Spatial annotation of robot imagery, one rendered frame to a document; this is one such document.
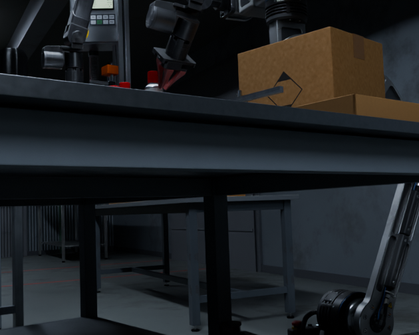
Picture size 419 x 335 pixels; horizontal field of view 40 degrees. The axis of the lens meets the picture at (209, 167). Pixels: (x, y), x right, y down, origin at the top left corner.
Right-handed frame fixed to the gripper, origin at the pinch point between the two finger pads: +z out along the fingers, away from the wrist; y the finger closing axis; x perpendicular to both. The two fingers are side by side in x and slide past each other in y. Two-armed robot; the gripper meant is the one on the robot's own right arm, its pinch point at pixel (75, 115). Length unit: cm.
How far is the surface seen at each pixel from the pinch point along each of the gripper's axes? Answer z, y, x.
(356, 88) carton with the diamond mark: 3, 81, 37
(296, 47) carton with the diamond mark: -8, 72, 26
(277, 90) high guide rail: 6, 80, 10
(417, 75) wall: -64, -79, 318
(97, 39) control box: -28.2, -8.1, 12.5
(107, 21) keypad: -34.4, -6.0, 15.4
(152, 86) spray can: -2.7, 37.8, 5.2
